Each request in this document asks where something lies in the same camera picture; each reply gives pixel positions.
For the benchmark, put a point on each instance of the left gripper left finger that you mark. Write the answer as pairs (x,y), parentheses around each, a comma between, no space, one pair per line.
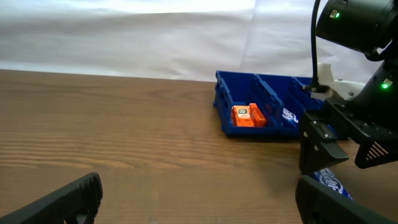
(62,205)

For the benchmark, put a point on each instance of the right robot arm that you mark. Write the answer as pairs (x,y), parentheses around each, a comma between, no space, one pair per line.
(357,21)

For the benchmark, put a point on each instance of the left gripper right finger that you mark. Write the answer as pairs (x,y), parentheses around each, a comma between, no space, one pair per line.
(323,208)

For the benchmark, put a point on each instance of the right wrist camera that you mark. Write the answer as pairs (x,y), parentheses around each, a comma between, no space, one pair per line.
(325,73)

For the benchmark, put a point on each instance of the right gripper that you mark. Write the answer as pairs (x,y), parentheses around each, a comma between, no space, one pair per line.
(367,130)

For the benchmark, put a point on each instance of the blue candy pack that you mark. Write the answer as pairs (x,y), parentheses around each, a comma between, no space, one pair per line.
(329,183)
(289,115)

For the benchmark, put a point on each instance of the blue tray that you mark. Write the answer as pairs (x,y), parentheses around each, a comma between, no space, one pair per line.
(239,90)

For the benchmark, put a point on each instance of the orange candy box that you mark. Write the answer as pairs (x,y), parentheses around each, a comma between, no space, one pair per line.
(243,116)
(258,115)

